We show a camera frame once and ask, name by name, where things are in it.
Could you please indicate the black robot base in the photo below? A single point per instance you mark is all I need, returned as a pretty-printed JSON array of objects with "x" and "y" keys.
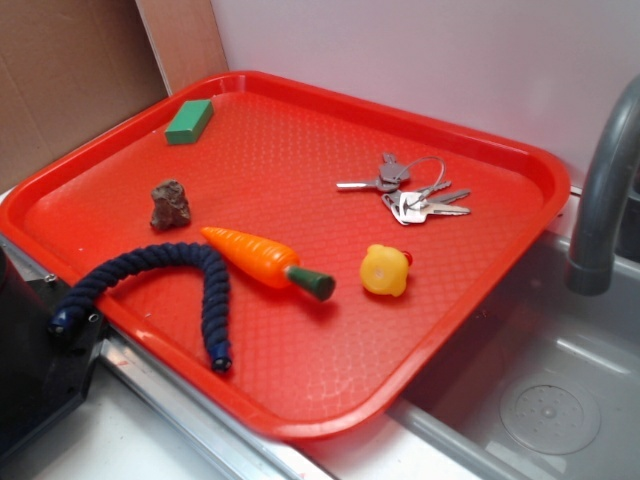
[{"x": 43, "y": 378}]

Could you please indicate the green rectangular block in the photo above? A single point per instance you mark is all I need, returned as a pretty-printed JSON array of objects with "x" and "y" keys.
[{"x": 189, "y": 123}]

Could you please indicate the red plastic tray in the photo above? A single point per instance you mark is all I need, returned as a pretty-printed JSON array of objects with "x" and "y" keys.
[{"x": 267, "y": 163}]

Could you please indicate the orange toy carrot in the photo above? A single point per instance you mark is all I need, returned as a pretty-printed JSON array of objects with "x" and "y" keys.
[{"x": 269, "y": 262}]

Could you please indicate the yellow rubber duck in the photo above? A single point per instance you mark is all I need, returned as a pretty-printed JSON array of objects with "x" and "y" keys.
[{"x": 384, "y": 270}]

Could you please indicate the silver key bunch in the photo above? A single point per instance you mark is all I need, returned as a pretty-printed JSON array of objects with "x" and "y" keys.
[{"x": 412, "y": 207}]

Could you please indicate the brown rock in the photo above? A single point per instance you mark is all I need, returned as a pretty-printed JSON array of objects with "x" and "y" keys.
[{"x": 171, "y": 207}]

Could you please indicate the grey toy sink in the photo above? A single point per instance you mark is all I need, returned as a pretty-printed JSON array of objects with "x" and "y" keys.
[{"x": 540, "y": 383}]

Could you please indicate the grey toy faucet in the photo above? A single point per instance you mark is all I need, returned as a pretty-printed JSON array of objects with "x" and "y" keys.
[{"x": 607, "y": 222}]

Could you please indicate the brown cardboard panel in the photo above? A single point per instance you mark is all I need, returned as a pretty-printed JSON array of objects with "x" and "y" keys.
[{"x": 71, "y": 70}]

